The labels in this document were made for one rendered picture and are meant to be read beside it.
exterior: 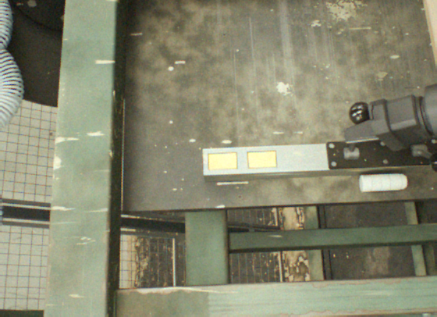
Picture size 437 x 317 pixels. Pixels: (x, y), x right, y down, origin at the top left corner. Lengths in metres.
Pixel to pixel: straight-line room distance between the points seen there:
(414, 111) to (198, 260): 0.45
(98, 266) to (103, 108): 0.27
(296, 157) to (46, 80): 0.83
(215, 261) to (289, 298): 0.17
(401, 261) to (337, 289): 1.95
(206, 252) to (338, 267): 2.21
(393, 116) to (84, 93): 0.52
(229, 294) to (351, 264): 2.22
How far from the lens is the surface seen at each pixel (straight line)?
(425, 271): 2.55
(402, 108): 0.85
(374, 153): 1.00
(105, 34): 1.04
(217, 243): 1.01
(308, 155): 0.99
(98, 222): 0.91
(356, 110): 0.90
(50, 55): 1.62
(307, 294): 0.92
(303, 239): 1.04
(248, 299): 0.91
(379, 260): 2.96
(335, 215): 3.21
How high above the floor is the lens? 2.17
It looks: 30 degrees down
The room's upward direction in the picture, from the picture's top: 80 degrees counter-clockwise
